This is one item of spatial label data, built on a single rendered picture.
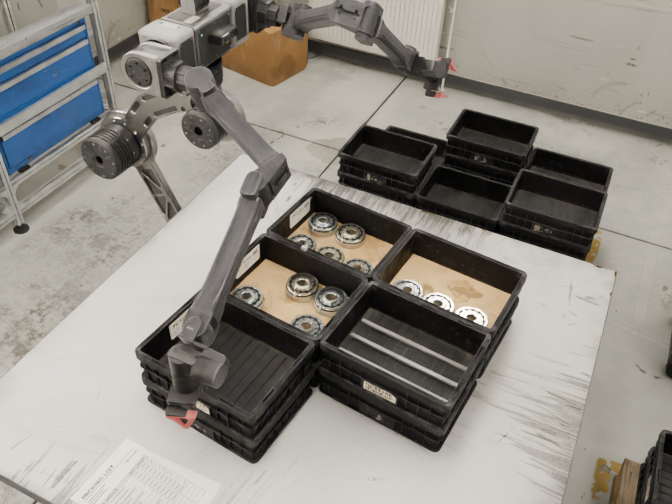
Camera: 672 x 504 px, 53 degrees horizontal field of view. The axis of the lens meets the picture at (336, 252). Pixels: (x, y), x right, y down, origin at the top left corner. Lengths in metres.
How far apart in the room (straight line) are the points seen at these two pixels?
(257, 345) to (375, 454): 0.46
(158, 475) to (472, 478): 0.84
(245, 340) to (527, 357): 0.89
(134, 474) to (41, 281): 1.80
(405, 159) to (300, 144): 1.13
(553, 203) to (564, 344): 1.08
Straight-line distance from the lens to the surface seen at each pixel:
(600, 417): 3.10
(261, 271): 2.21
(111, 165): 2.68
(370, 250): 2.29
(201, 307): 1.51
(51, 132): 3.89
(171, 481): 1.92
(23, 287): 3.58
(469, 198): 3.35
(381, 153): 3.39
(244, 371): 1.94
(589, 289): 2.54
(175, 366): 1.49
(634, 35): 4.74
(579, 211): 3.26
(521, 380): 2.18
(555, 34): 4.80
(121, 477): 1.96
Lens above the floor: 2.35
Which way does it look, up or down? 42 degrees down
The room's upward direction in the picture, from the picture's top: 3 degrees clockwise
